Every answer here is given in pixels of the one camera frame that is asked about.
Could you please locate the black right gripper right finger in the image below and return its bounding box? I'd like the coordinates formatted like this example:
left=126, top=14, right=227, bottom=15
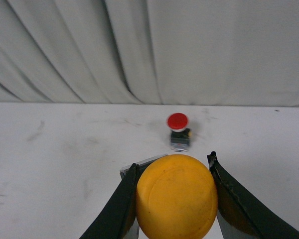
left=207, top=151, right=299, bottom=239

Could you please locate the yellow mushroom push button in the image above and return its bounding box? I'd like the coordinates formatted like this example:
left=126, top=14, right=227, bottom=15
left=136, top=154, right=218, bottom=239

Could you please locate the white pleated curtain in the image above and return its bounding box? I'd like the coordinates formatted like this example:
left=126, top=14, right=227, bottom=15
left=0, top=0, right=299, bottom=107

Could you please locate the red mushroom push button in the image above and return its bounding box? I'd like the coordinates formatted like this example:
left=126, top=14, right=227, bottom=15
left=166, top=113, right=191, bottom=152

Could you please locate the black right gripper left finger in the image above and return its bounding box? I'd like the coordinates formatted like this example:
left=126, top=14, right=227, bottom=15
left=80, top=163, right=140, bottom=239

